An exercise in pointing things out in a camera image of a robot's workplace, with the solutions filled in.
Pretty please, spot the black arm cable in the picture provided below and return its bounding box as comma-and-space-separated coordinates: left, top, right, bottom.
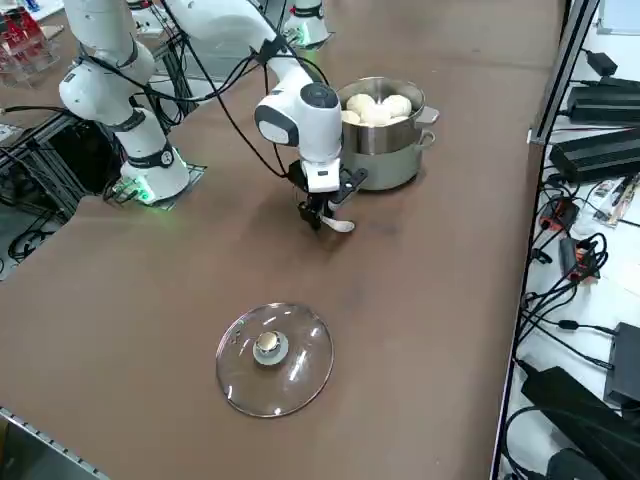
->
77, 29, 331, 189

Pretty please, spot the black equipment box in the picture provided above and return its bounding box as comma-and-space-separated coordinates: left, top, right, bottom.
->
602, 322, 640, 406

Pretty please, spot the aluminium frame post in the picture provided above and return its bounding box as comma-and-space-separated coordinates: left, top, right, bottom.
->
528, 0, 601, 146

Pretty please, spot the aluminium rail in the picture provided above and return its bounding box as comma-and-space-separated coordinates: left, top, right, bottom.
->
0, 405, 110, 480

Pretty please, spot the steel cooking pot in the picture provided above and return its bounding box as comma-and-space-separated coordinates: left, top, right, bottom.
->
342, 130, 436, 193

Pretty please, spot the white ceramic soup spoon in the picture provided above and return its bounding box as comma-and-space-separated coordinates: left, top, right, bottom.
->
319, 214, 357, 234

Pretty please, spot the glass pot lid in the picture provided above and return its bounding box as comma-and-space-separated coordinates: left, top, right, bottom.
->
215, 301, 335, 419

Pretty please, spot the flat black power brick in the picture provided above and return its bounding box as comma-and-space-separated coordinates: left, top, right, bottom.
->
567, 85, 640, 126

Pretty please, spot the small black adapter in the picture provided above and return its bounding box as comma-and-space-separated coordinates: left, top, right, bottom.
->
584, 49, 620, 77

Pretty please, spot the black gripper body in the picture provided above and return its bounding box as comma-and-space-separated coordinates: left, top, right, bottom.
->
287, 162, 369, 205

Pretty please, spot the steel steamer insert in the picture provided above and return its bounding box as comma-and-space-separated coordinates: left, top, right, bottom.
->
335, 76, 441, 155

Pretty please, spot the clear acrylic shelf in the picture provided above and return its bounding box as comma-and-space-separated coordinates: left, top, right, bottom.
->
0, 0, 64, 90

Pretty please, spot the large black power brick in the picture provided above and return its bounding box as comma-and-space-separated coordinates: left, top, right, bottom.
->
549, 127, 640, 184

